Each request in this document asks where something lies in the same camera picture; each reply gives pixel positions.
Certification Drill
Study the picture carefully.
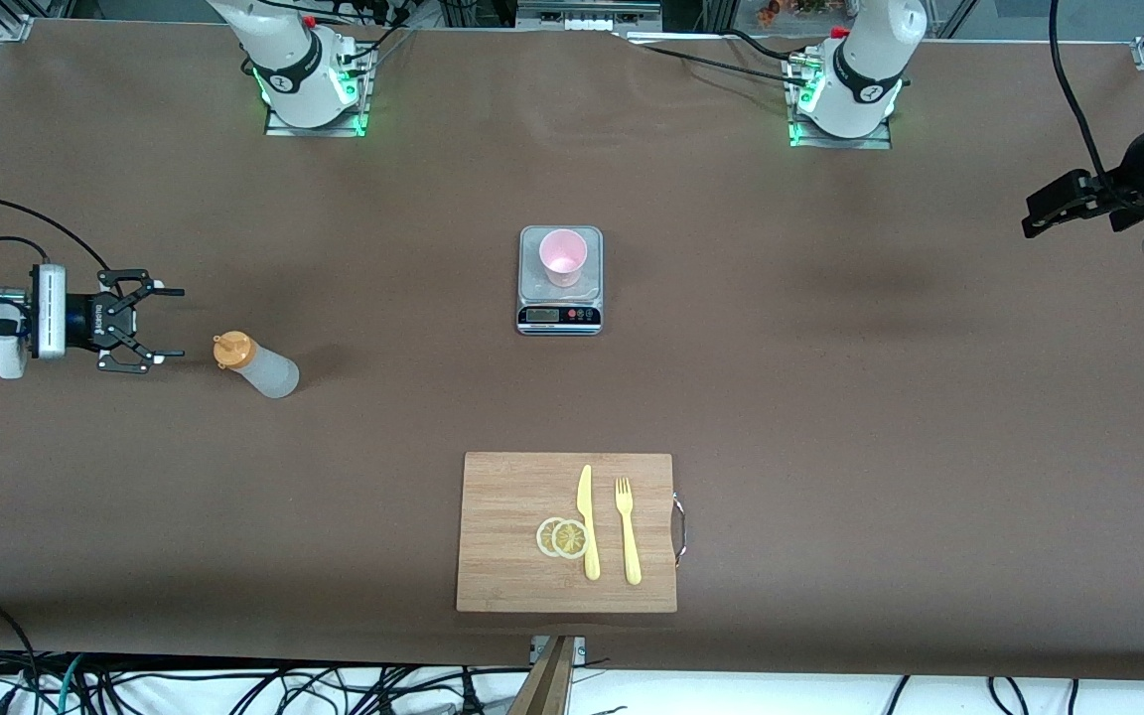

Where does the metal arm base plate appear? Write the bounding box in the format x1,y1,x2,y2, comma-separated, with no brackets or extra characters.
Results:
262,45,376,139
786,50,896,151

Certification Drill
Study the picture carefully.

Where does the white power strip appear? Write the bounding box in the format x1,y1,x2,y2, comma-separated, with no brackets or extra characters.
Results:
537,12,633,33

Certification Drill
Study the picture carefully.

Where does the black power cable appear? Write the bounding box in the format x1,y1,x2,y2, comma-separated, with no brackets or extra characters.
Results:
721,28,816,69
615,32,811,85
319,0,414,75

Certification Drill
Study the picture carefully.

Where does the teal cable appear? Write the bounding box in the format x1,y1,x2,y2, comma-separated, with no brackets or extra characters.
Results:
56,655,86,715

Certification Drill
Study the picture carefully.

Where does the tall frame post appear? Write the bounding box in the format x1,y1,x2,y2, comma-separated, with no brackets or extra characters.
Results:
507,636,578,715

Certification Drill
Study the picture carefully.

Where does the brown table cover sheet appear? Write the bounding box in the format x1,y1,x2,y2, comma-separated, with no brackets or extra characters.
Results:
0,18,1144,686

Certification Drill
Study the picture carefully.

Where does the yellow plastic fork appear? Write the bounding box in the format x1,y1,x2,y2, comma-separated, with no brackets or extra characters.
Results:
615,477,644,586

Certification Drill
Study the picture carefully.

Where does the yellow plastic knife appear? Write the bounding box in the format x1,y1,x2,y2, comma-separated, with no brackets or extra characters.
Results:
577,464,602,582

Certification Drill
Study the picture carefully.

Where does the squeeze bottle with orange cap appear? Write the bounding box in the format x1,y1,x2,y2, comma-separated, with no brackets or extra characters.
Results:
213,331,301,400

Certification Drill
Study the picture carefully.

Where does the lemon slice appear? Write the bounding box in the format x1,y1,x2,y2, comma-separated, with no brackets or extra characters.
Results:
551,518,590,560

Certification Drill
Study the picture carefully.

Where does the silver digital kitchen scale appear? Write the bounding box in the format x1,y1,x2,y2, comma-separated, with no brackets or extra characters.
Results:
516,225,604,337

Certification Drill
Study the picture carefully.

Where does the pink plastic cup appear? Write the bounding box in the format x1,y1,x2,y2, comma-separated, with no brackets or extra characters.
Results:
539,227,590,289

